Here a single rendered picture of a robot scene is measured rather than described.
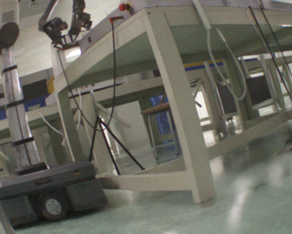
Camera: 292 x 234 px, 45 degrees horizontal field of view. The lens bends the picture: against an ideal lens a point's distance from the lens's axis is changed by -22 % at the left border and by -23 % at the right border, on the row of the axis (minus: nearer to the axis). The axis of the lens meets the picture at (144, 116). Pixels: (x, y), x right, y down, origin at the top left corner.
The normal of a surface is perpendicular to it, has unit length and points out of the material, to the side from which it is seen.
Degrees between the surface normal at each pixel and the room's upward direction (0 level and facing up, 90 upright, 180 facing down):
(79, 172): 90
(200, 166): 90
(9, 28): 90
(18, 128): 90
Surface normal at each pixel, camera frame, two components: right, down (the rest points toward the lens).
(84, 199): 0.48, -0.15
